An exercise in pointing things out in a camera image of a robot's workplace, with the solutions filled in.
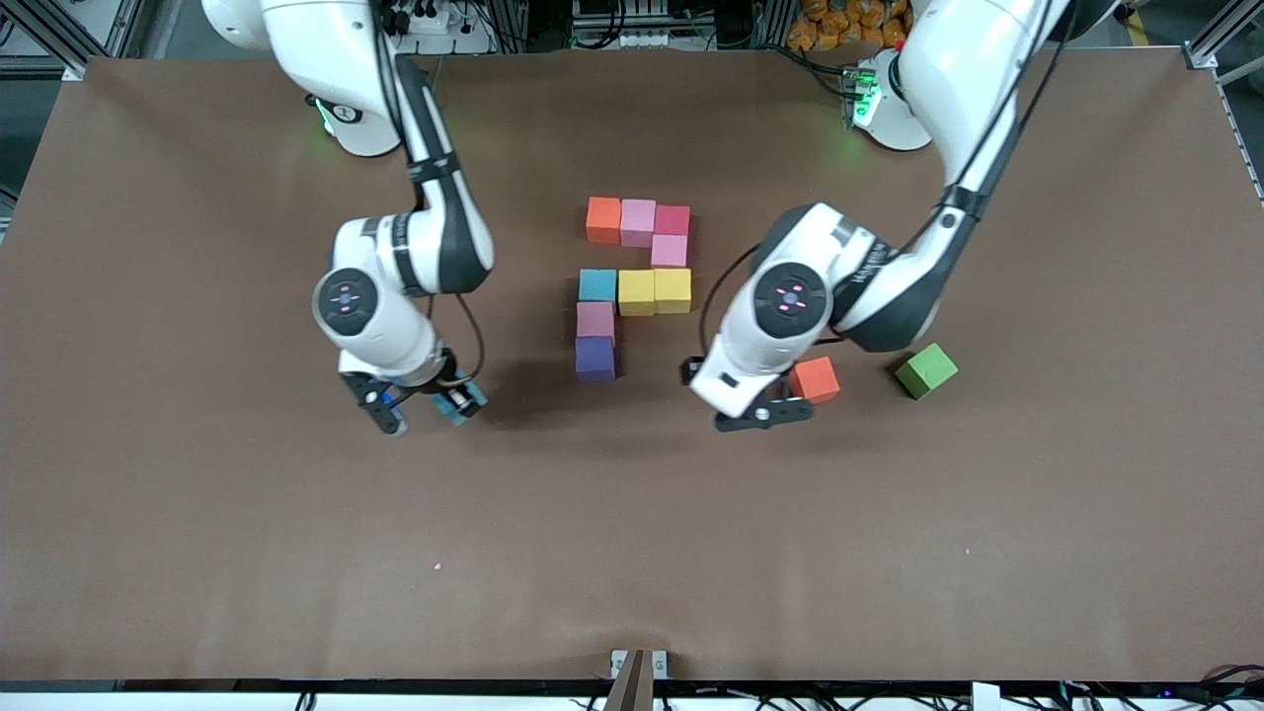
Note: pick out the blue foam cube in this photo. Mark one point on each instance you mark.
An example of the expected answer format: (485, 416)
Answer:
(472, 398)
(597, 284)

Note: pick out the yellow foam cube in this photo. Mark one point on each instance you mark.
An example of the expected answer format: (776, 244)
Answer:
(637, 293)
(672, 290)

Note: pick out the orange foam cube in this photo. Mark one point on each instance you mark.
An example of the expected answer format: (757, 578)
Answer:
(817, 380)
(603, 219)

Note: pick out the purple foam cube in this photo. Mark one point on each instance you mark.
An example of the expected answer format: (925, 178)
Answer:
(595, 358)

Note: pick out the pink foam cube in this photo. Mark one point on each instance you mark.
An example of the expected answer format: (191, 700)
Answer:
(595, 321)
(639, 222)
(670, 251)

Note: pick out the red foam cube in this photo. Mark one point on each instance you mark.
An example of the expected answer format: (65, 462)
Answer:
(672, 219)

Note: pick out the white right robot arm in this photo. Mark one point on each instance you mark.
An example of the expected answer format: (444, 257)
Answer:
(395, 267)

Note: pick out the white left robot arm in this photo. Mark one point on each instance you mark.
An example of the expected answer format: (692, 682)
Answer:
(938, 148)

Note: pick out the brown table cover sheet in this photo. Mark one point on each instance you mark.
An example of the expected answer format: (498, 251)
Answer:
(632, 513)

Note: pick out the green foam cube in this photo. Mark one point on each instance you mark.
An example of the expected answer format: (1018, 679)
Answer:
(926, 370)

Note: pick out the pile of orange objects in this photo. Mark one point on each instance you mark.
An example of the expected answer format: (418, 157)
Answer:
(839, 25)

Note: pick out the white power strip with plugs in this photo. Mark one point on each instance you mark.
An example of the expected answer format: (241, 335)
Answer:
(444, 28)

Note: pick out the metal bracket with brown post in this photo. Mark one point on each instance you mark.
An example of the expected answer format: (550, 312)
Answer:
(637, 681)

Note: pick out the aluminium frame profile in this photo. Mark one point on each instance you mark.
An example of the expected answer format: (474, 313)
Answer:
(1220, 35)
(44, 35)

